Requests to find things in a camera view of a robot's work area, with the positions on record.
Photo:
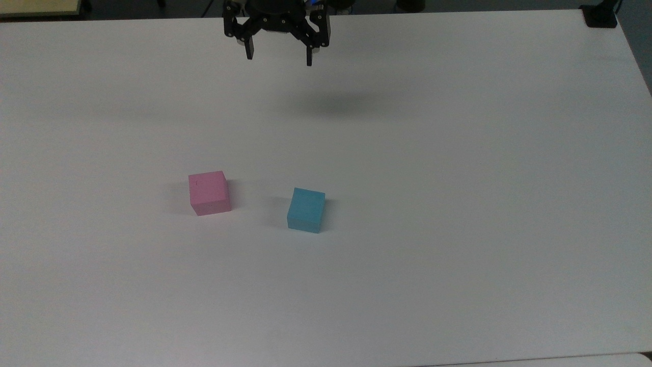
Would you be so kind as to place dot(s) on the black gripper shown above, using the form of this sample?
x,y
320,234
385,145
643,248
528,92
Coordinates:
x,y
275,18

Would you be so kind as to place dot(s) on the blue cube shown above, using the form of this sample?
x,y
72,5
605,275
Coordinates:
x,y
305,209

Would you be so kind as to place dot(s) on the pink cube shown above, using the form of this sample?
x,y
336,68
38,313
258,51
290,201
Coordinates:
x,y
209,191

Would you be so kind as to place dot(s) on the light wooden table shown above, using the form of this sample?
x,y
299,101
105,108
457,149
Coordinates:
x,y
35,6

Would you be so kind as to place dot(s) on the black table clamp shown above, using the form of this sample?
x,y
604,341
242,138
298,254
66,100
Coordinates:
x,y
600,15

